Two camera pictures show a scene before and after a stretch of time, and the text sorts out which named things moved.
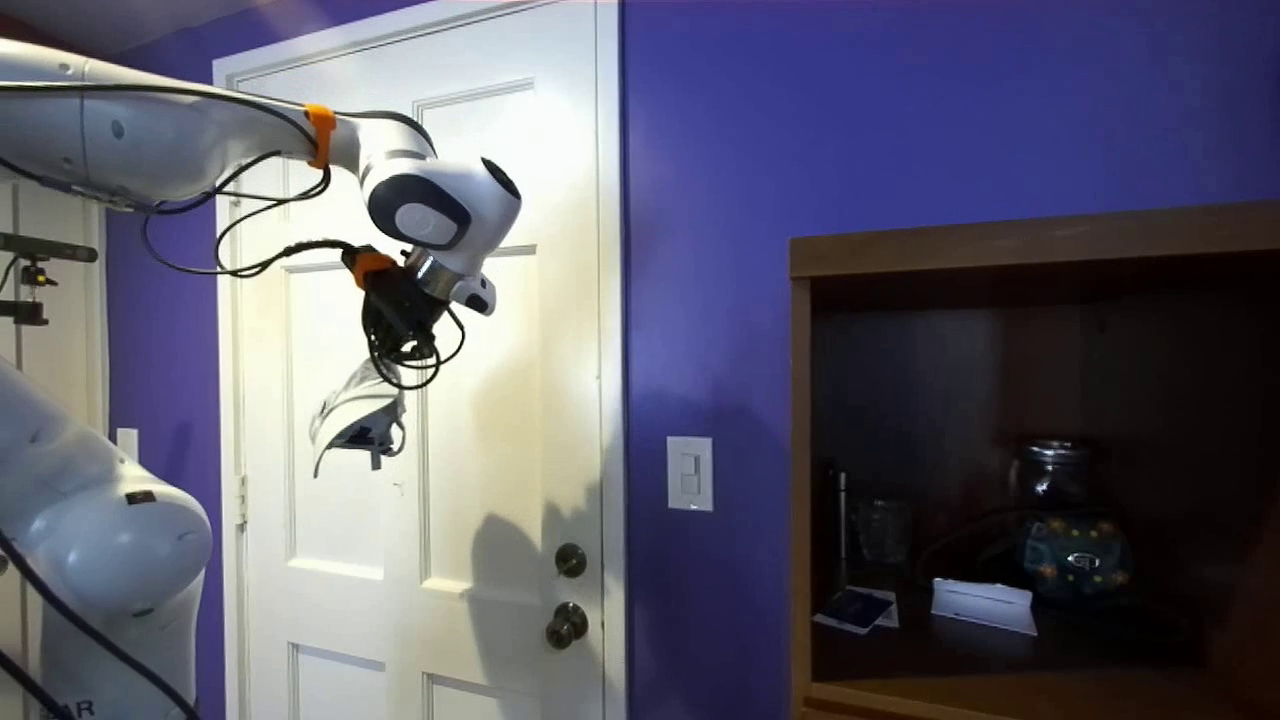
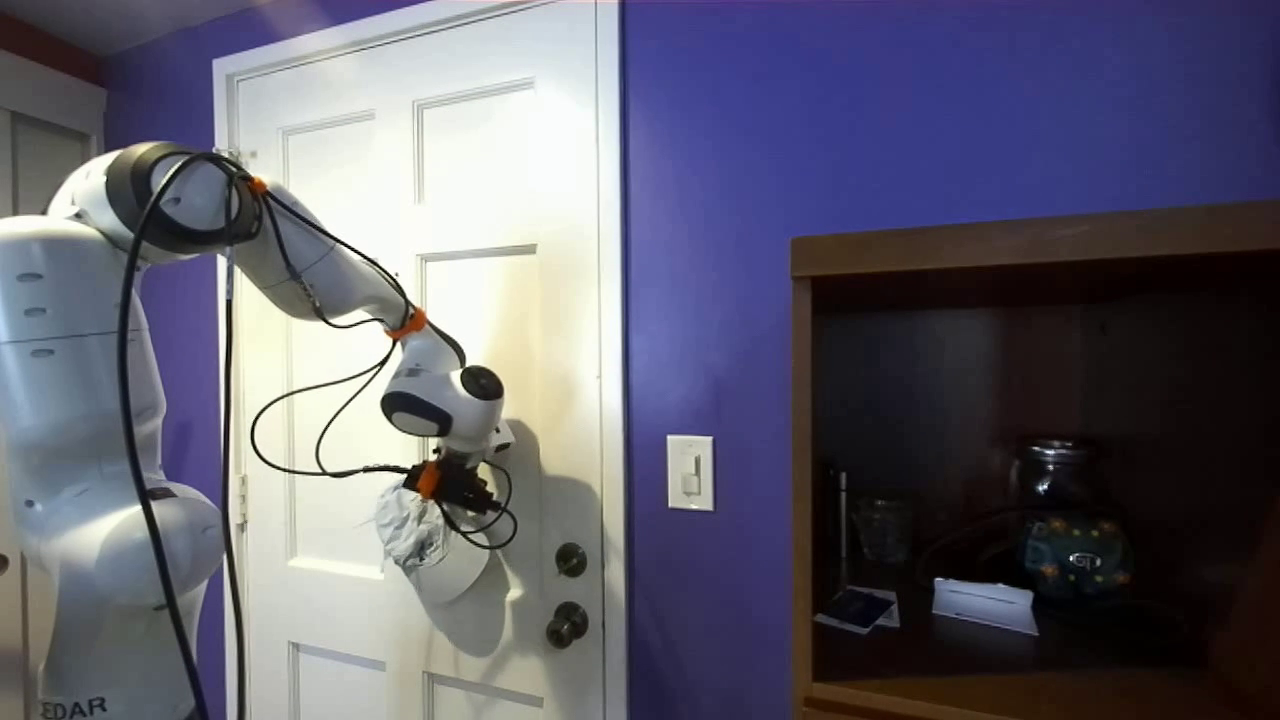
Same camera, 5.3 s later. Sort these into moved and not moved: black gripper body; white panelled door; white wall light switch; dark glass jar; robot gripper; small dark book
Moved: black gripper body; robot gripper
Not moved: white wall light switch; white panelled door; small dark book; dark glass jar
